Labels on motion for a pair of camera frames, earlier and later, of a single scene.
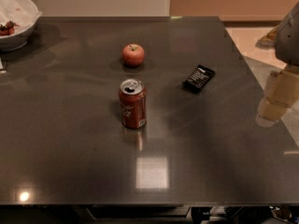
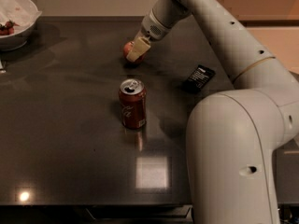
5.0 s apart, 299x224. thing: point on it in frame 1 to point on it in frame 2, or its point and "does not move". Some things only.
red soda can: (133, 97) does not move
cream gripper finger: (281, 92) to (139, 47)
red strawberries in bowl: (8, 29) does not move
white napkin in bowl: (19, 10) does not move
